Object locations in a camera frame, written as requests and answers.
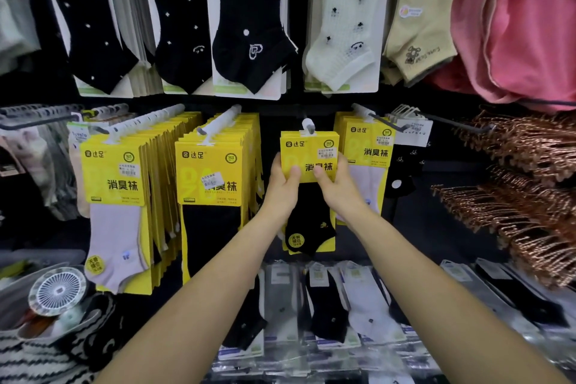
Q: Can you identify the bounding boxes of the row of clear bagged socks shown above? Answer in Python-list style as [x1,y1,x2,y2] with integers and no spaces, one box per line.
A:
[211,259,576,384]

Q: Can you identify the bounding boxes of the row black socks white cards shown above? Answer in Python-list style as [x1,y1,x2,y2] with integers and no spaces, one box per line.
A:
[143,0,300,101]

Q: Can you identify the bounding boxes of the bunch yellow sock packets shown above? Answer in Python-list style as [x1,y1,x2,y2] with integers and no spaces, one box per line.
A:
[174,112,264,286]
[80,111,203,296]
[332,111,397,223]

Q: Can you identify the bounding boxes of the yellow packet black sock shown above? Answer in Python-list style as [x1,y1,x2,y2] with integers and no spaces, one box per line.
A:
[280,130,341,257]

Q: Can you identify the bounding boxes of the beige sock pack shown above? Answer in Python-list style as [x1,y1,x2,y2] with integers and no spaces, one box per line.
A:
[381,0,464,86]

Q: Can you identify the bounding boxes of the person's right hand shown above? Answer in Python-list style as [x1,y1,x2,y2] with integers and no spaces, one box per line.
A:
[313,153,368,225]

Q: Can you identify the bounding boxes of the cream dotted sock pack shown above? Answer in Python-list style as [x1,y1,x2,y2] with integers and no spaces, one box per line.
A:
[304,0,392,94]

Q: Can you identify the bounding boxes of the black dotted sock white card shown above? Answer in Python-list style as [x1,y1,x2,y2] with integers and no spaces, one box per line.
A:
[40,0,163,99]

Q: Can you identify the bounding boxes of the row black socks peach cuffs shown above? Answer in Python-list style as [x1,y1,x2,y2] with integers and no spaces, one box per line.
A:
[0,104,82,223]

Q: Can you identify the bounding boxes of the person's right forearm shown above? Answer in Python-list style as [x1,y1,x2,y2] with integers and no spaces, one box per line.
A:
[346,208,572,384]

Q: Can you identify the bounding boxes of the person's left forearm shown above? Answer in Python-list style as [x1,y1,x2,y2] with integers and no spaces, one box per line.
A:
[94,212,282,384]

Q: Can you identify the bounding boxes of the white handheld fan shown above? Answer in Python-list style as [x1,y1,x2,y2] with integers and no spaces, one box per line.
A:
[28,266,88,318]

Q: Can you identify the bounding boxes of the clear price tag holder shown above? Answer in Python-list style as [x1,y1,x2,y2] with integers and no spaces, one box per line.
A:
[395,118,434,148]

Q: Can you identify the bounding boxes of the bunch of pastel sock packs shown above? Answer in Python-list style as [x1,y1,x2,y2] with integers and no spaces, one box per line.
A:
[67,122,93,218]

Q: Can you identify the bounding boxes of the black white zigzag tote bag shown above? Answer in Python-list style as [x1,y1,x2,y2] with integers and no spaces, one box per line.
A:
[0,291,131,384]

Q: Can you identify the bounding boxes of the black dotted tall socks bunch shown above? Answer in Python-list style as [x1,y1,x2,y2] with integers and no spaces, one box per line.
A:
[0,0,41,76]

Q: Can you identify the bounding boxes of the heap of copper hangers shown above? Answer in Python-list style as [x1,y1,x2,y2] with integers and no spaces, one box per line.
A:
[431,111,576,290]

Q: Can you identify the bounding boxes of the pink garments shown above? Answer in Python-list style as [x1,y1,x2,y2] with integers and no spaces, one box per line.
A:
[425,0,576,115]

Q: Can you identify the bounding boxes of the white plastic bin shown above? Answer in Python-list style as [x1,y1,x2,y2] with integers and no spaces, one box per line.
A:
[0,249,86,272]

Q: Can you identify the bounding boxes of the person's left hand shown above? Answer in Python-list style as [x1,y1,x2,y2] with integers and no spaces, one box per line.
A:
[263,153,302,223]

